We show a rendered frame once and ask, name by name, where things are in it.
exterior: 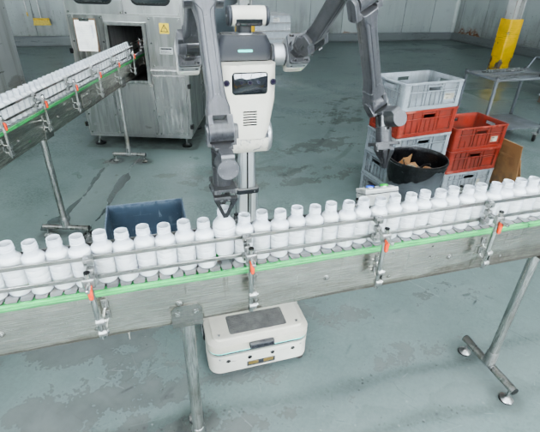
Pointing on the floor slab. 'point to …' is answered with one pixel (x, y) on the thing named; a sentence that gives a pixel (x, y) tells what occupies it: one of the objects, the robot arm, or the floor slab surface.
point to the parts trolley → (515, 93)
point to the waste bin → (405, 177)
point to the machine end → (165, 100)
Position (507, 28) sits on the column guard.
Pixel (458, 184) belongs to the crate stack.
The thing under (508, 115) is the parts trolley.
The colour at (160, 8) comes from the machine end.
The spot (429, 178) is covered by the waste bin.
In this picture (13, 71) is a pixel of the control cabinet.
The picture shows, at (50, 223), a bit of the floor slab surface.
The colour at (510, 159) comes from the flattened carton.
